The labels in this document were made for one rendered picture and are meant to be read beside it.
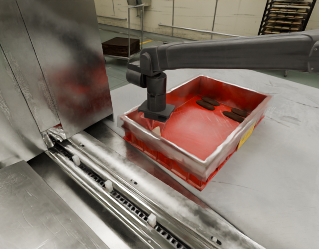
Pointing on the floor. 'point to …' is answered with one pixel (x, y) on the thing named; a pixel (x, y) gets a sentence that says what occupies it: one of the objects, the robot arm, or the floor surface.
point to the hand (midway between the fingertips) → (157, 130)
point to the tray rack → (280, 24)
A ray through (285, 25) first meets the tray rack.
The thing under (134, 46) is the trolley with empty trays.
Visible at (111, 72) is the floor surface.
